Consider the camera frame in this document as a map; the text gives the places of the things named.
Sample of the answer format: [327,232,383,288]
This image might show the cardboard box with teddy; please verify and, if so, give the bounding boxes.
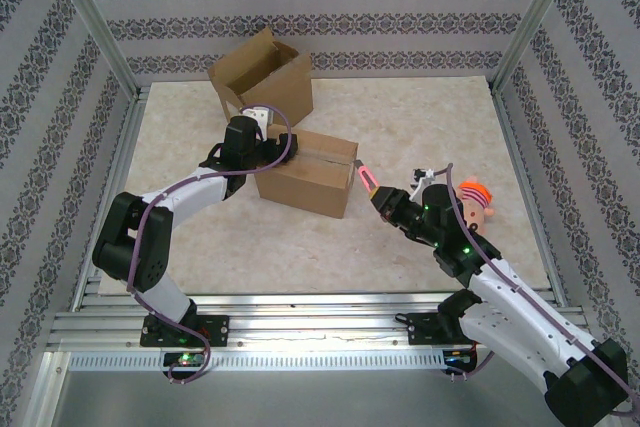
[253,122,360,220]

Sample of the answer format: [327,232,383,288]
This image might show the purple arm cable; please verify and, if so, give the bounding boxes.
[127,105,294,387]
[434,162,640,418]

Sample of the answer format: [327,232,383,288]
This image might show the aluminium side rail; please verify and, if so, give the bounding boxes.
[69,86,151,311]
[492,86,571,308]

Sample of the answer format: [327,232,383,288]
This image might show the pink utility knife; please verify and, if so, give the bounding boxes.
[353,157,380,198]

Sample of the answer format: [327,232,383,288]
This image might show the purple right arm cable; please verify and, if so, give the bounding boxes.
[434,162,640,418]

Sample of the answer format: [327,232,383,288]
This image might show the wide aluminium mounting rail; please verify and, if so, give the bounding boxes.
[47,291,594,351]

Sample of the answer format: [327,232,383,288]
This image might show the white slotted cable duct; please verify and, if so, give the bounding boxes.
[67,349,446,373]

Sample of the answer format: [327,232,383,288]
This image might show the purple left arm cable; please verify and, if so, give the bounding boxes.
[127,105,294,387]

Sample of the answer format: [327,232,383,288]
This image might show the cardboard box with doll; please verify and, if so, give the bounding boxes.
[207,27,315,127]

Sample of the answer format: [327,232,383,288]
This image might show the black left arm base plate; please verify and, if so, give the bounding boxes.
[139,314,231,348]

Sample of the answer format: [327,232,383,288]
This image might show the striped doll with orange hat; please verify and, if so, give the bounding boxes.
[457,174,497,234]

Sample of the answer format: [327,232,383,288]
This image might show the aluminium frame post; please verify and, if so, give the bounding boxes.
[489,0,585,94]
[42,0,151,98]

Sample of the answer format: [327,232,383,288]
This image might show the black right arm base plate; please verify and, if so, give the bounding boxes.
[407,311,497,348]

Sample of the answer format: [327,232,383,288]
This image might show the grey metal panel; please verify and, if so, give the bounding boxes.
[49,371,601,427]

